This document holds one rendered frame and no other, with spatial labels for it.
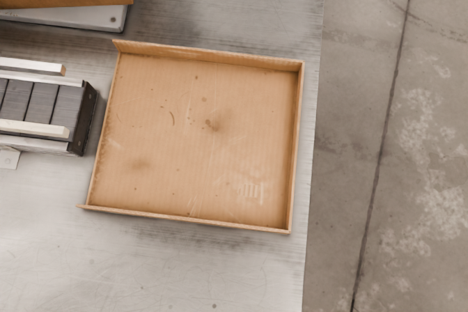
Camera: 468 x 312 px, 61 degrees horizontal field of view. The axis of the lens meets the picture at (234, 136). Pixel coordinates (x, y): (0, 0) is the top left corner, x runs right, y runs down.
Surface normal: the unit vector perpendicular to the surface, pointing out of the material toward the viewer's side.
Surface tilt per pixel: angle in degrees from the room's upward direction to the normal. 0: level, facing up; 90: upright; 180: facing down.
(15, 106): 0
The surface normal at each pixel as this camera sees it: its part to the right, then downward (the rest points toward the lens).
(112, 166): 0.00, -0.26
